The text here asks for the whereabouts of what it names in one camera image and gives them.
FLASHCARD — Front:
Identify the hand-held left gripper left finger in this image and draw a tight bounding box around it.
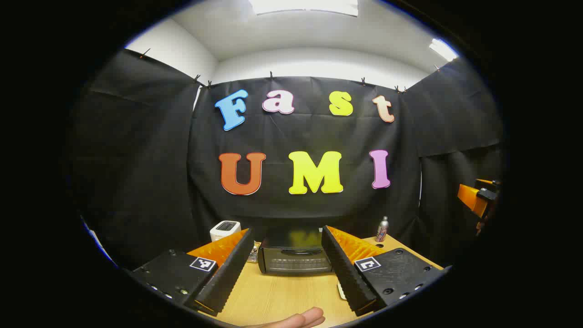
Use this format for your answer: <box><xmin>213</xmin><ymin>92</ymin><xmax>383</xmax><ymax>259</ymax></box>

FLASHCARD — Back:
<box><xmin>130</xmin><ymin>228</ymin><xmax>256</xmax><ymax>317</ymax></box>

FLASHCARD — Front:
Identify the large ceiling light panel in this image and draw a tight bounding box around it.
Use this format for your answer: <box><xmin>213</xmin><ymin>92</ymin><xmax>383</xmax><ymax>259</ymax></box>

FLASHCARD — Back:
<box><xmin>248</xmin><ymin>0</ymin><xmax>359</xmax><ymax>17</ymax></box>

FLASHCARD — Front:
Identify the small ceiling light panel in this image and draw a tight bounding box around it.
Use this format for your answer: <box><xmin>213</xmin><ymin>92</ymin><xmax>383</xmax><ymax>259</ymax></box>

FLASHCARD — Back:
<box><xmin>428</xmin><ymin>38</ymin><xmax>458</xmax><ymax>62</ymax></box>

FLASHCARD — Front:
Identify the black electric oven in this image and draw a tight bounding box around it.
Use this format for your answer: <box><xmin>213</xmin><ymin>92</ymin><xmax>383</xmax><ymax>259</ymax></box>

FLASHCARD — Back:
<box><xmin>258</xmin><ymin>227</ymin><xmax>334</xmax><ymax>275</ymax></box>

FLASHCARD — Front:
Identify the white toaster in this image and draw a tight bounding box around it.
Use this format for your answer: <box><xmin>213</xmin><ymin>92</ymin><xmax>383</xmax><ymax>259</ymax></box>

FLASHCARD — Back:
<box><xmin>210</xmin><ymin>220</ymin><xmax>241</xmax><ymax>242</ymax></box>

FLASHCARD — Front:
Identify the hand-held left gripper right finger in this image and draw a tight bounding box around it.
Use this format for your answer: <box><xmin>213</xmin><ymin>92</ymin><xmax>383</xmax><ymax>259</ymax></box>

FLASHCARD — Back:
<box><xmin>321</xmin><ymin>225</ymin><xmax>451</xmax><ymax>318</ymax></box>

